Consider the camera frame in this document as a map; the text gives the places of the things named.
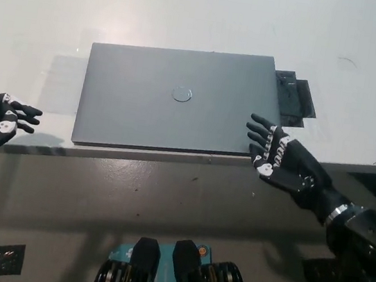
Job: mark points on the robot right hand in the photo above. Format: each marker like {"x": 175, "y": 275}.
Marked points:
{"x": 296, "y": 170}

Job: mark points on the dark grey laptop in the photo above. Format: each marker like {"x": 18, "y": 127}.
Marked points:
{"x": 178, "y": 111}

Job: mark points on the black floor tape patch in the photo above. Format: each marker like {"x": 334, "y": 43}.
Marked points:
{"x": 316, "y": 273}
{"x": 1, "y": 258}

